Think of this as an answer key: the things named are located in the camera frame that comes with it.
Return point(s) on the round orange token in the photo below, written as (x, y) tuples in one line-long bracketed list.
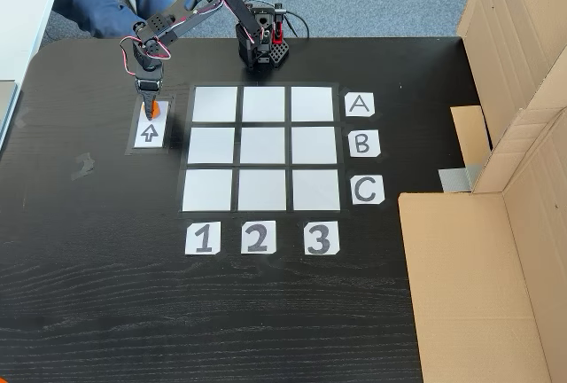
[(157, 110)]

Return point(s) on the white nine-square grid sheet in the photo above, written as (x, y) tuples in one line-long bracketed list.
[(262, 148)]

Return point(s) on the white arrow paper sheet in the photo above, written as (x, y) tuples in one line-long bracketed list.
[(149, 134)]

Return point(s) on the clear tape scrap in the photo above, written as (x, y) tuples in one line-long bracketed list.
[(84, 166)]

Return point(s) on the red and black clamp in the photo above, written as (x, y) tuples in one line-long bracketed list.
[(278, 30)]

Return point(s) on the white desk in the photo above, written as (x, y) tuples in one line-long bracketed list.
[(22, 10)]

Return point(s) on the paper label number 1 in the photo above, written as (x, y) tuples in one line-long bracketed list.
[(203, 238)]

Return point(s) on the paper label number 2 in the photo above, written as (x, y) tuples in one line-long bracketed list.
[(258, 237)]

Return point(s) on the paper label letter A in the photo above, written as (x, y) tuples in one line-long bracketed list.
[(359, 104)]

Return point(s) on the paper label letter B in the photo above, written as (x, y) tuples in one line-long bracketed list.
[(363, 143)]

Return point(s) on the paper label number 3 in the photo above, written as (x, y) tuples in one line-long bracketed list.
[(320, 238)]

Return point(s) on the paper label letter C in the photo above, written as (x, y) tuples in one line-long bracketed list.
[(367, 189)]

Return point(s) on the grey tape strip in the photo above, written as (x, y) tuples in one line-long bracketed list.
[(458, 178)]

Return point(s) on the brown cardboard box wall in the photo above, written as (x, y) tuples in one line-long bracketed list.
[(465, 290), (509, 24)]

